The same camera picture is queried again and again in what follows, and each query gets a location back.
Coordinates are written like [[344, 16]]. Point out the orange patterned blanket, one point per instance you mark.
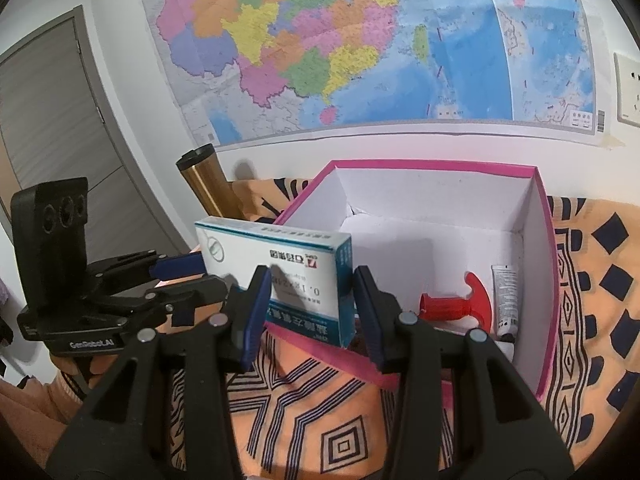
[[625, 330]]

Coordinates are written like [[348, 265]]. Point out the white and teal medicine box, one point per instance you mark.
[[300, 285]]

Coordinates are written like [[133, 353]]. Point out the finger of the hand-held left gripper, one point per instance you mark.
[[200, 291], [177, 266]]

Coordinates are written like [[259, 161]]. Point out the white wall socket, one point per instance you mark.
[[630, 90]]

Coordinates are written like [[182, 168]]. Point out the colourful wall map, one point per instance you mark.
[[350, 35]]

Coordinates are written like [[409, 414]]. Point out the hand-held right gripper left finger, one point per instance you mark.
[[257, 305]]

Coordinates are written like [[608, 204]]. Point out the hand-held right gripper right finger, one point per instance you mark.
[[367, 310]]

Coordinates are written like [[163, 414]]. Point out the gold metal bottle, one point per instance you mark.
[[210, 185]]

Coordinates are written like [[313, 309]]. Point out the pink cardboard box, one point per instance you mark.
[[425, 240]]

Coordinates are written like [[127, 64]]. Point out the grey door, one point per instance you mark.
[[60, 135]]

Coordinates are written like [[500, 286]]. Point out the red hook-shaped tool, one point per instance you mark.
[[450, 307]]

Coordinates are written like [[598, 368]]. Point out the white ointment tube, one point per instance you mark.
[[505, 295]]

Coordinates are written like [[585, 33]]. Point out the person's left forearm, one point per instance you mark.
[[30, 400]]

